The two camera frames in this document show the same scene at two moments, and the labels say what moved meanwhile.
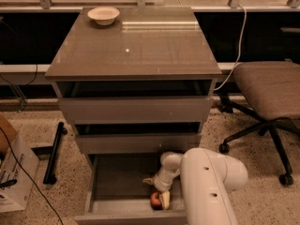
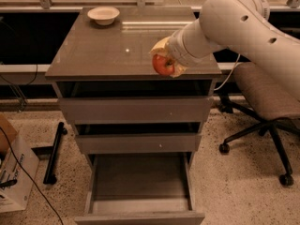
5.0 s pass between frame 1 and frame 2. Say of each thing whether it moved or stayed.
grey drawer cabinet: stayed
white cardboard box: stayed
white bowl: stayed
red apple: moved
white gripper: moved
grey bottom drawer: stayed
